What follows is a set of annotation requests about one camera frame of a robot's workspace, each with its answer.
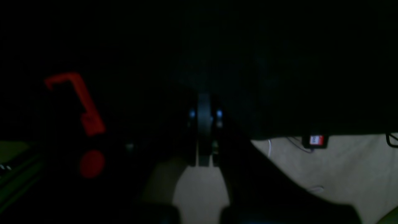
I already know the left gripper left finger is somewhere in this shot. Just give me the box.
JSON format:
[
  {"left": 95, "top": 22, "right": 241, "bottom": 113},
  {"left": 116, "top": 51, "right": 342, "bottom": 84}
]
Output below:
[{"left": 118, "top": 94, "right": 205, "bottom": 224}]

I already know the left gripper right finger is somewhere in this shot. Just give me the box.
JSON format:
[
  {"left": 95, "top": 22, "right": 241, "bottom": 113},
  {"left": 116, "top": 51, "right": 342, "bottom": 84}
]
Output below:
[{"left": 204, "top": 94, "right": 361, "bottom": 224}]

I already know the red white floor device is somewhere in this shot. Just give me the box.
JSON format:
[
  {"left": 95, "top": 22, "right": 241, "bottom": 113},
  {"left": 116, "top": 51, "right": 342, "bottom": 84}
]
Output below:
[{"left": 302, "top": 135, "right": 329, "bottom": 149}]

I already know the red black clamp right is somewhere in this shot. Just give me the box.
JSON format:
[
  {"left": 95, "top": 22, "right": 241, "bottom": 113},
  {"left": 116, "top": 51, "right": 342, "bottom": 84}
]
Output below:
[{"left": 44, "top": 72, "right": 106, "bottom": 179}]

